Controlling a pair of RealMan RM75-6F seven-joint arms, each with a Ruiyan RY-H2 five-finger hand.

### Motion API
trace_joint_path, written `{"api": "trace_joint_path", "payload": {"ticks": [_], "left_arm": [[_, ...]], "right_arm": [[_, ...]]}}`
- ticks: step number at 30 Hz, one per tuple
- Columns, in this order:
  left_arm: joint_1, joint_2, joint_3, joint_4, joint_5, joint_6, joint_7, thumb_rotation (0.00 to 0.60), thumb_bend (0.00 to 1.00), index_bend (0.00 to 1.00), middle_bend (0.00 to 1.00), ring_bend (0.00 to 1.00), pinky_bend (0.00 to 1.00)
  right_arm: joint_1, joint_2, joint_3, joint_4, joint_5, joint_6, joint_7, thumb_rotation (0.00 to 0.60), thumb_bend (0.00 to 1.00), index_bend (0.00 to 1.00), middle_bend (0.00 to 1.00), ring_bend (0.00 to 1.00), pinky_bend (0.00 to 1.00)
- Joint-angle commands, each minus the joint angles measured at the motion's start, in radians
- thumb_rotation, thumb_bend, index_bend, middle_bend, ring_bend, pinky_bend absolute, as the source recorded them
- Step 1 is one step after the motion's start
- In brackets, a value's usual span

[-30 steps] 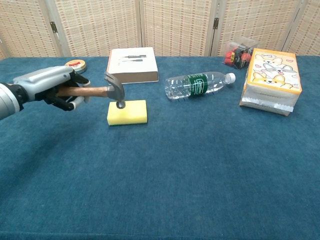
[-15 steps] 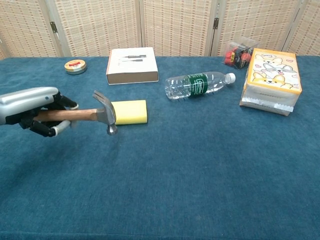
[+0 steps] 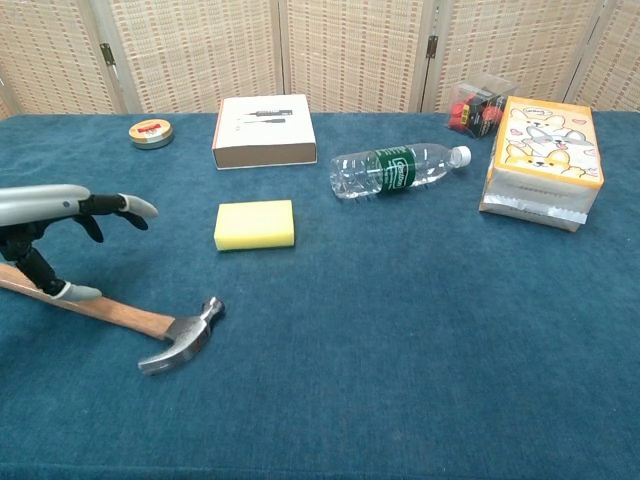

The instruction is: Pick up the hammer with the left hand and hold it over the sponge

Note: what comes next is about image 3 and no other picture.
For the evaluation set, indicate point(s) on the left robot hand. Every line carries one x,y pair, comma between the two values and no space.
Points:
40,207

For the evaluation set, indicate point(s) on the yellow sponge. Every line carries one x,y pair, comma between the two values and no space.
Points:
254,224

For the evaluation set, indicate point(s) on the round gold tin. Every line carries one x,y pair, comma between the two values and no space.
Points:
151,134

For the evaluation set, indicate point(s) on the white flat cardboard box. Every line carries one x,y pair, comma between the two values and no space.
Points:
264,131

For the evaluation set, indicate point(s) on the woven folding screen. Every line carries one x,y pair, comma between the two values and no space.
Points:
320,50

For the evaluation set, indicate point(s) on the blue table cloth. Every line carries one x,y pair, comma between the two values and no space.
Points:
350,350

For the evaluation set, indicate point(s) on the clear plastic bottle green label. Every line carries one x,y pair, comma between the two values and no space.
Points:
395,169

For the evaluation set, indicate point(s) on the clear box with red items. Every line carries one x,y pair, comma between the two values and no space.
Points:
477,114

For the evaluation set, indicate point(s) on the corgi print tissue pack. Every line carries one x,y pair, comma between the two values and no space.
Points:
545,165

